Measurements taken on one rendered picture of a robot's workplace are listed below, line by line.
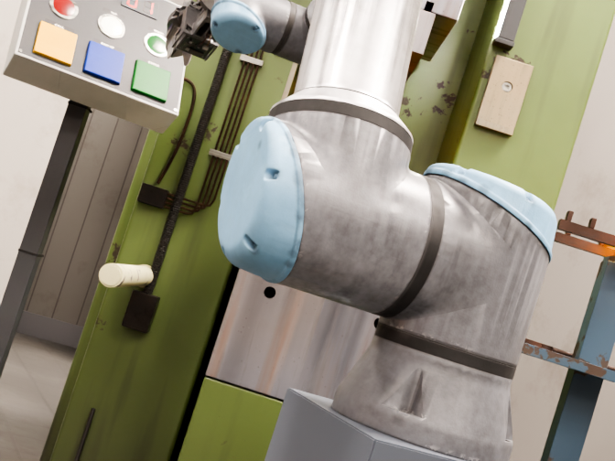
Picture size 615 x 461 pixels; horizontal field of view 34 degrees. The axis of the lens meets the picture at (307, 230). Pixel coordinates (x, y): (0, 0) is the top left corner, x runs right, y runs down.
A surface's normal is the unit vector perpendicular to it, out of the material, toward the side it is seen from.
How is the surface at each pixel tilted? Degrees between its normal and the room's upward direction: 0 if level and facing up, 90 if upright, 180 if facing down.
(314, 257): 123
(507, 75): 90
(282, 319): 90
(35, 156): 79
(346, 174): 71
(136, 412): 90
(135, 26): 60
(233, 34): 149
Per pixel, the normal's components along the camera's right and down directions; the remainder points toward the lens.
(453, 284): 0.22, 0.37
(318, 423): -0.87, -0.30
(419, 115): 0.02, -0.05
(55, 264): 0.38, 0.07
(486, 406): 0.56, -0.22
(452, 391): 0.20, -0.35
